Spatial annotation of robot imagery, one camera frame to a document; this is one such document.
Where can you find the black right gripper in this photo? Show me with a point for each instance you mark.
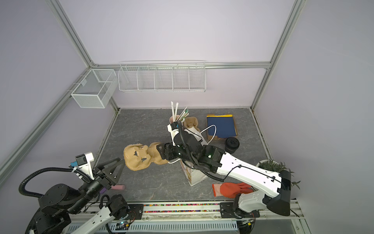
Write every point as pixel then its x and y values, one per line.
pixel 169 149

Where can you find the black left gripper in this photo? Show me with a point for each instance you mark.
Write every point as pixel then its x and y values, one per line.
pixel 111 179

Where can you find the white cartoon gift bag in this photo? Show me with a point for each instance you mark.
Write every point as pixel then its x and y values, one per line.
pixel 195 169

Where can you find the black paper coffee cup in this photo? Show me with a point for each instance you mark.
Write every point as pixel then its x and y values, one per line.
pixel 232 144

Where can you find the black coffee cup lid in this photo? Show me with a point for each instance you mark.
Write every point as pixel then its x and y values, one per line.
pixel 232 143

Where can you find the single pulp cup carrier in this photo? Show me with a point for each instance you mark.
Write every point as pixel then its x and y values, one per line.
pixel 139 157

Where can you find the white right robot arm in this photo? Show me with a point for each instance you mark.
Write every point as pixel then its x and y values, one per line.
pixel 273 189

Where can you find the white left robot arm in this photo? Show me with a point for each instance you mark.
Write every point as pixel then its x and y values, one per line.
pixel 61 201

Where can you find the purple pink spatula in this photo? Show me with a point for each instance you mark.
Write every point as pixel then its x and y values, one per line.
pixel 115 187

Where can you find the blue napkin stack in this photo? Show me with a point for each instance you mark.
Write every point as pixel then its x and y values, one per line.
pixel 221 126

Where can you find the stacked pulp cup carriers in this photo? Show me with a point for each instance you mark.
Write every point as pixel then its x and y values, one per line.
pixel 190 122

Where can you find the red rubber glove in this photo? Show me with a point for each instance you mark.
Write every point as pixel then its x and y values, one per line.
pixel 231 190

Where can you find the wrapped straws bundle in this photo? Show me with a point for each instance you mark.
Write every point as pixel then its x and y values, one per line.
pixel 175 110

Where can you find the pink metal straw bucket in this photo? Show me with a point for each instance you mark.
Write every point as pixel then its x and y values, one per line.
pixel 176 119

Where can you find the potted green plant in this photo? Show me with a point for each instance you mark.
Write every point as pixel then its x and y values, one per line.
pixel 271 165

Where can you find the small white wire basket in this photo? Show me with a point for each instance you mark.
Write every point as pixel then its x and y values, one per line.
pixel 96 88

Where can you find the long white wire basket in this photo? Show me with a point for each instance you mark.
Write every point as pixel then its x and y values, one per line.
pixel 162 76

